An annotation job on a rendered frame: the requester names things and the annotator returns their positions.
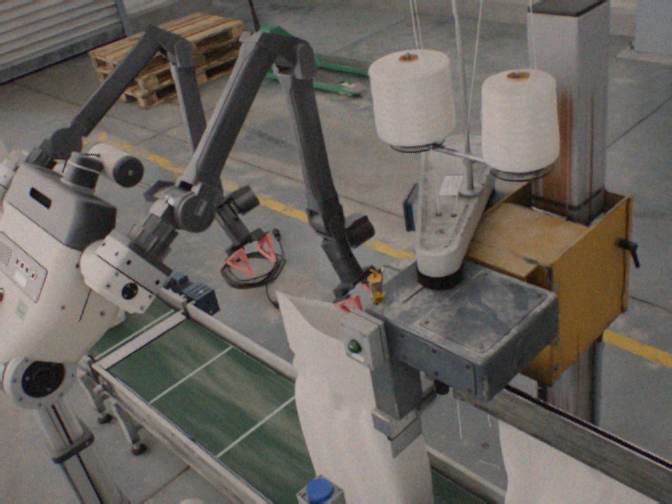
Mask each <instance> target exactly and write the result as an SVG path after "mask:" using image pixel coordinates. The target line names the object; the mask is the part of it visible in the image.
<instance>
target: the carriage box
mask: <svg viewBox="0 0 672 504"><path fill-rule="evenodd" d="M633 204H634V195H631V194H628V195H626V194H622V193H618V192H615V191H611V190H606V189H605V190H604V205H605V207H606V208H603V209H601V210H600V211H599V212H598V213H596V214H595V216H594V217H593V218H592V219H591V220H589V221H588V222H587V223H586V224H585V225H584V224H580V223H577V222H574V221H571V217H570V215H566V214H562V213H559V212H556V211H552V210H549V209H545V208H542V207H538V206H532V193H531V181H527V182H525V183H523V184H522V185H520V186H519V187H518V188H516V189H515V190H514V191H512V192H511V194H509V195H508V196H507V197H505V198H503V199H502V200H500V201H499V202H498V203H496V204H495V205H493V206H492V207H491V208H489V209H488V210H487V211H485V212H484V213H482V216H481V218H480V221H479V224H478V226H477V229H476V231H475V233H473V236H472V238H471V240H472V241H476V242H479V243H482V244H484V245H485V246H488V247H491V248H494V249H497V250H499V251H503V252H506V253H509V254H512V255H515V256H518V257H521V258H524V259H526V260H529V261H533V262H536V263H539V266H538V267H537V268H536V269H535V271H534V272H531V273H530V274H529V275H528V276H527V277H526V283H529V284H531V285H535V286H538V287H541V288H543V289H546V290H549V291H551V292H554V293H556V294H557V296H558V336H557V337H556V338H555V339H554V340H553V341H552V342H551V344H549V345H548V346H547V347H546V348H545V349H543V351H542V352H541V353H540V354H539V355H538V356H536V357H535V358H534V359H533V360H532V361H531V362H530V363H529V364H528V365H527V366H526V367H525V368H524V369H523V370H522V371H520V372H519V373H521V374H523V375H525V377H527V378H529V379H531V380H533V381H536V382H538V383H540V384H543V385H545V386H547V387H549V388H552V387H553V383H554V382H555V381H556V379H557V378H558V377H559V376H560V375H561V374H562V373H563V372H564V371H565V370H566V369H567V368H568V367H569V366H570V365H571V364H572V363H574V362H575V361H576V360H577V359H578V358H579V357H580V356H581V355H582V353H583V352H584V351H585V350H586V349H587V348H588V347H589V346H590V345H591V344H592V343H593V342H594V341H595V340H596V339H597V338H598V337H599V336H600V335H601V334H602V333H603V332H604V331H605V330H606V329H607V328H609V326H610V325H611V324H612V323H613V322H614V321H615V320H616V319H617V318H618V317H619V315H620V314H621V313H622V314H624V313H625V312H626V311H627V307H628V289H629V273H630V255H631V254H630V252H629V251H628V250H625V249H622V248H619V247H615V241H616V239H617V238H618V237H620V238H623V239H627V240H631V238H632V221H633ZM608 208H611V209H608Z"/></svg>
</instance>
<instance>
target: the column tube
mask: <svg viewBox="0 0 672 504"><path fill-rule="evenodd" d="M532 17H533V26H532ZM609 21H611V20H610V1H609V0H608V1H606V2H604V3H602V4H601V5H599V6H597V7H595V8H594V9H592V10H590V11H588V12H587V13H585V14H583V15H581V16H579V17H572V16H560V15H549V14H538V13H527V33H528V57H529V69H536V70H541V71H544V73H545V71H546V74H549V75H550V76H551V77H553V78H554V79H555V81H556V84H557V85H556V96H557V103H558V104H557V117H558V121H559V122H558V128H559V140H560V141H559V154H558V157H557V158H556V159H555V161H553V163H554V168H553V170H552V172H551V173H550V174H548V175H547V176H545V177H543V178H540V179H537V180H532V181H531V193H532V206H538V207H542V208H545V209H549V210H552V211H556V212H559V213H562V214H566V215H570V217H571V221H574V222H577V223H580V224H584V225H585V224H586V223H587V222H588V221H589V220H591V219H592V218H593V217H594V216H595V214H596V213H598V212H599V211H600V210H601V209H603V208H604V190H605V162H606V134H607V105H608V77H609V49H610V23H609ZM533 30H534V41H533ZM534 45H535V54H534ZM535 58H536V68H535ZM594 352H595V350H594V342H593V343H592V344H591V345H590V346H589V347H588V348H587V349H586V350H585V351H584V352H583V353H582V355H581V356H580V357H579V358H578V359H577V360H576V361H575V362H574V363H572V364H571V365H570V366H569V367H568V368H567V369H566V370H565V371H564V372H563V373H562V374H561V375H560V376H559V377H558V378H557V379H556V381H555V382H554V383H553V390H551V389H549V388H547V387H545V401H546V402H548V403H550V404H552V405H554V406H556V407H558V408H560V409H562V410H565V412H567V413H569V414H571V415H573V416H575V417H577V418H579V419H581V420H583V421H586V422H588V423H590V424H592V417H593V399H592V398H591V393H592V392H593V384H594Z"/></svg>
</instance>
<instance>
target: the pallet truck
mask: <svg viewBox="0 0 672 504"><path fill-rule="evenodd" d="M248 1H249V4H250V8H251V12H252V16H253V21H254V26H255V31H256V33H261V32H264V33H271V34H278V35H285V36H291V37H294V36H292V35H291V34H289V33H288V32H287V31H285V30H284V28H282V27H281V26H279V25H271V24H265V25H263V26H261V28H260V23H259V21H258V18H257V15H256V12H255V9H254V5H253V2H252V0H248ZM314 56H315V61H316V67H322V68H328V69H333V70H338V71H344V72H350V73H356V74H361V75H366V76H369V75H370V72H368V71H370V69H369V68H370V66H371V65H372V64H373V62H369V61H364V60H357V59H350V58H344V57H339V56H333V55H326V54H320V53H315V52H314ZM265 77H269V78H273V79H279V77H278V76H274V75H273V71H272V66H271V67H270V68H269V70H268V72H267V74H266V76H265ZM313 83H314V87H317V88H322V89H326V90H332V91H337V92H340V94H341V95H344V94H346V95H347V96H349V97H350V96H353V95H360V92H361V91H363V90H366V87H365V86H364V85H363V84H361V83H359V82H356V81H353V80H348V79H344V78H339V77H334V76H328V75H322V74H317V75H316V76H315V77H313ZM338 83H342V84H338Z"/></svg>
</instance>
